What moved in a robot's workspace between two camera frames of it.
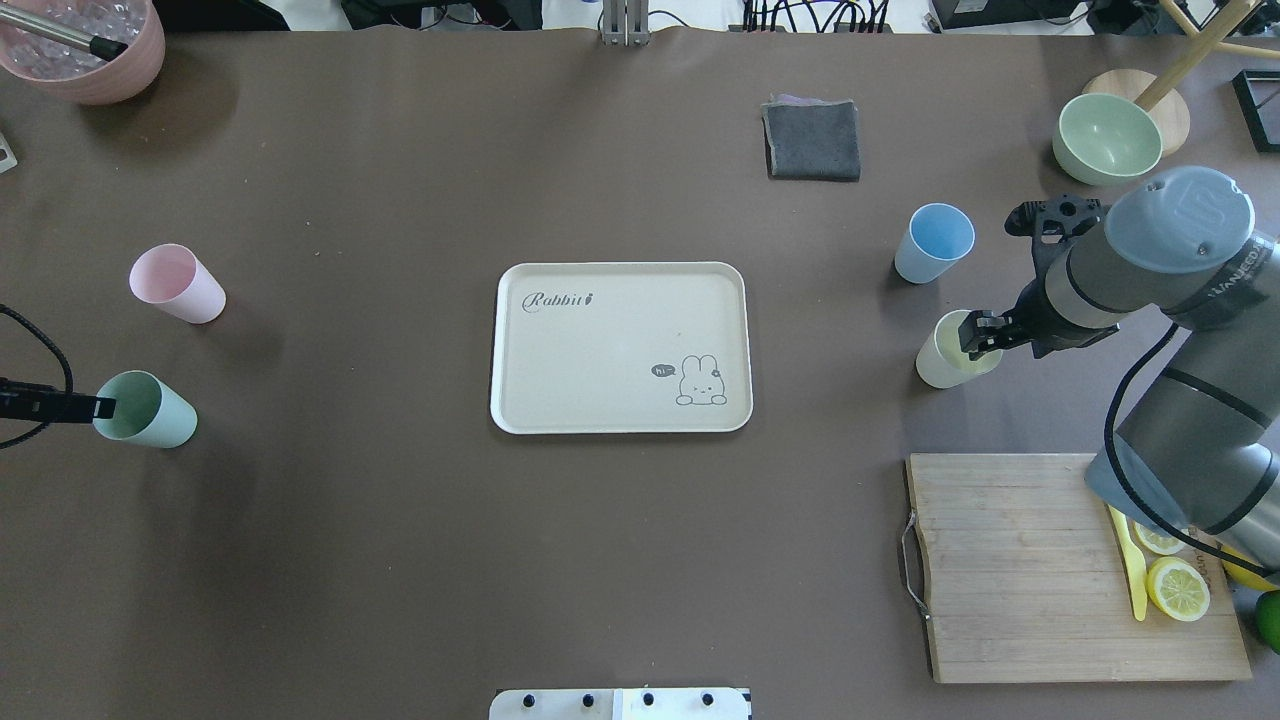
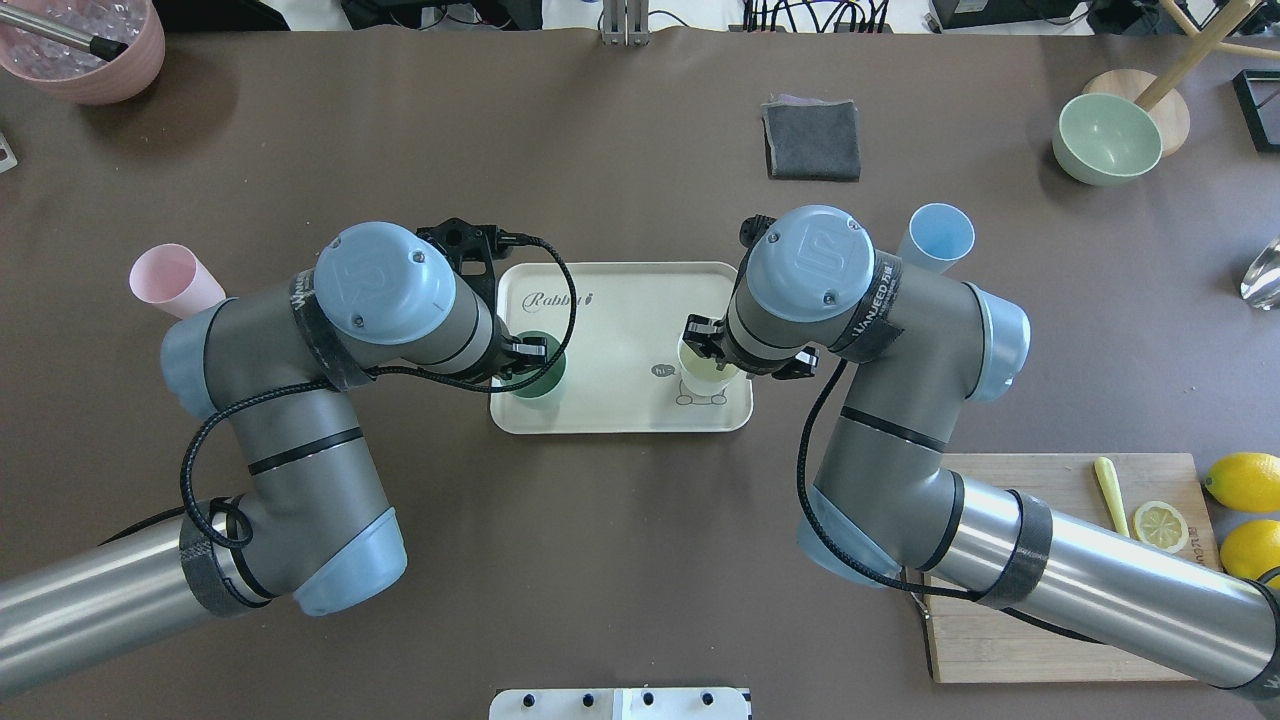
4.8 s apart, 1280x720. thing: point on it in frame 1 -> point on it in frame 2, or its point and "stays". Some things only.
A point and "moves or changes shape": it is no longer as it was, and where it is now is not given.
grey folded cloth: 810,140 stays
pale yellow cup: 941,362 moves or changes shape
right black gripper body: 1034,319 -> 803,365
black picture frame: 1258,93 stays
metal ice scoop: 104,48 stays
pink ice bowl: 83,75 stays
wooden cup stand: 1150,90 stays
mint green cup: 146,410 -> 554,377
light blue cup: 938,236 stays
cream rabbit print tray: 621,348 stays
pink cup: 175,279 stays
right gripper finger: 982,331 -> 706,337
